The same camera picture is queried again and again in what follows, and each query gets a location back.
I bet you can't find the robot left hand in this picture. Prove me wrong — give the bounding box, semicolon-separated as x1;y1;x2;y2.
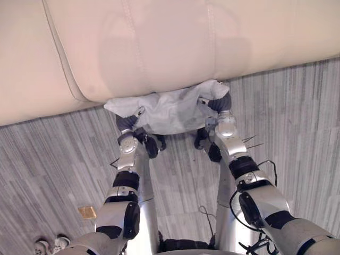
115;106;146;134

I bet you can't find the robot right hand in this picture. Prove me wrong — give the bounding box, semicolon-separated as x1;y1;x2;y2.
198;91;232;113

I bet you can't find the white cushion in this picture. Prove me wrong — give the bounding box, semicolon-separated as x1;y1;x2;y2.
103;79;230;134

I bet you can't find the dark robot left foot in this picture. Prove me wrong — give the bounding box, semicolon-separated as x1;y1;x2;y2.
132;127;167;159

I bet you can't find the dark robot foot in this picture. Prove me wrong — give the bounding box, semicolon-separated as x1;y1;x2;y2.
193;127;223;163
132;127;167;159

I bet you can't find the dark robot right foot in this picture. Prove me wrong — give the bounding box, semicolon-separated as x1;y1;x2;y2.
193;127;223;163

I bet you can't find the silver robot left leg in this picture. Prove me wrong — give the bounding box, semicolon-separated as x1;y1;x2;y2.
134;148;161;255

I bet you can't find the silver robot leg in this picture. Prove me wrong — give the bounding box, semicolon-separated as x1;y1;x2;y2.
212;148;244;252
134;148;161;255

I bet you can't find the beige leather sofa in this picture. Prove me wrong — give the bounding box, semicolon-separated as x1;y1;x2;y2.
0;0;340;126

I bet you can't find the silver robot right leg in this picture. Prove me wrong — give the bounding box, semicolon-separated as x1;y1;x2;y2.
212;148;244;252

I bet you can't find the robot waist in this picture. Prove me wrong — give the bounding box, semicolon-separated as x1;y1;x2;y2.
158;231;220;255

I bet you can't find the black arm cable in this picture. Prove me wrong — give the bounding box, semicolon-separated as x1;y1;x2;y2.
229;159;279;232

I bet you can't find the thin black hanging cable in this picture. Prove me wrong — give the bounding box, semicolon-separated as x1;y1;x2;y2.
199;205;216;241

